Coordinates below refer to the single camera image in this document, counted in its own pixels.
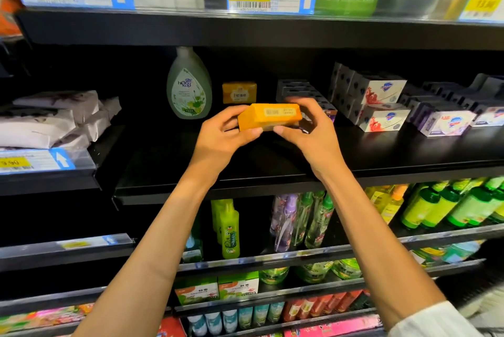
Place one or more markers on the yellow soap box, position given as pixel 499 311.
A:
pixel 239 92
pixel 269 116

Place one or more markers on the pile of white wipe packets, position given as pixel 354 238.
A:
pixel 55 116

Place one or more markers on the person's left forearm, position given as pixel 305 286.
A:
pixel 149 262

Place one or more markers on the long pink packet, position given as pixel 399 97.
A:
pixel 338 325

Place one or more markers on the green lidded wipe tub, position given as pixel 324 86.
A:
pixel 315 271
pixel 346 268
pixel 274 274

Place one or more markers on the row of white pink soap boxes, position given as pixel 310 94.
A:
pixel 449 116

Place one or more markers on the red snack packet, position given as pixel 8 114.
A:
pixel 172 326

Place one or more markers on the person's left hand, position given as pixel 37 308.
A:
pixel 219 144

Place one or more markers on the strip of shelf price tags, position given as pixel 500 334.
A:
pixel 35 161

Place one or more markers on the pale green pump soap bottle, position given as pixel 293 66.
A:
pixel 189 84

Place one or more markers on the row of purple soap boxes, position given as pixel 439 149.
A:
pixel 293 88

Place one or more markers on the person's right forearm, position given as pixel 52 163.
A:
pixel 386 246

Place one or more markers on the green white box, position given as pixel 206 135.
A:
pixel 197 289
pixel 239 285

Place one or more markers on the black store shelf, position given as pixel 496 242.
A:
pixel 441 151
pixel 47 183

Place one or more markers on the person's right hand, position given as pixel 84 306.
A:
pixel 319 140

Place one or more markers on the stack of air freshener tubs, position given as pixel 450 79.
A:
pixel 8 10

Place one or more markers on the row of white red soap boxes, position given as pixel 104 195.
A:
pixel 378 100

